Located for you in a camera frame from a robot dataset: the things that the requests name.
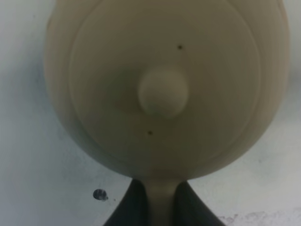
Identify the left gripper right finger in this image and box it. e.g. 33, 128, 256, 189
173, 182, 225, 226

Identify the beige ceramic teapot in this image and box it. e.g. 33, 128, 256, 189
44, 0, 290, 226

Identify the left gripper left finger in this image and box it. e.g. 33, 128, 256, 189
104, 179, 149, 226

